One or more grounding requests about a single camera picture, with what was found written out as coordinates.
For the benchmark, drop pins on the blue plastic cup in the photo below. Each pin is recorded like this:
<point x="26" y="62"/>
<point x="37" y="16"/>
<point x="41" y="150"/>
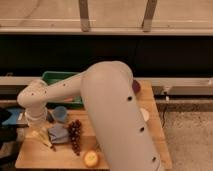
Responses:
<point x="60" y="113"/>

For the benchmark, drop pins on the yellow banana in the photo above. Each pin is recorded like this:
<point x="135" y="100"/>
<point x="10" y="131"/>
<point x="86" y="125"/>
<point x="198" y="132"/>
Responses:
<point x="43" y="138"/>

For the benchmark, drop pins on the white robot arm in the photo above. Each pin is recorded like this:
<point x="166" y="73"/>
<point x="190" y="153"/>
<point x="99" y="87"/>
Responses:
<point x="113" y="110"/>

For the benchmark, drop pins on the white paper cup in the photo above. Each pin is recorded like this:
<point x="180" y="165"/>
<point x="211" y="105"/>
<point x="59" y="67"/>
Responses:
<point x="145" y="114"/>

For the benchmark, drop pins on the purple bowl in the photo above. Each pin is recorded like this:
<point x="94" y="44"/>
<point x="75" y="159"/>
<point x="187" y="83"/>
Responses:
<point x="136" y="86"/>

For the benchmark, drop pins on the red grape bunch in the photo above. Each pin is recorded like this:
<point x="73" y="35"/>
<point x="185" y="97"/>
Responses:
<point x="74" y="130"/>

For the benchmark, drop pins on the green plastic tray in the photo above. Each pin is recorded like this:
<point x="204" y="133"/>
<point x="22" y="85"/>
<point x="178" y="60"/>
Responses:
<point x="51" y="77"/>

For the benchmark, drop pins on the blue folded cloth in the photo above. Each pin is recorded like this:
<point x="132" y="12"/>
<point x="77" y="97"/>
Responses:
<point x="58" y="134"/>

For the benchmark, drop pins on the yellow apple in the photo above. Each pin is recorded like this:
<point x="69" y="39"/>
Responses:
<point x="91" y="159"/>

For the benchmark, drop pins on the blue object left of table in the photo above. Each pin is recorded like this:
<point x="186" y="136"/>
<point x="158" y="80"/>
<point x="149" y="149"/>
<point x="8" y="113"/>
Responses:
<point x="16" y="118"/>

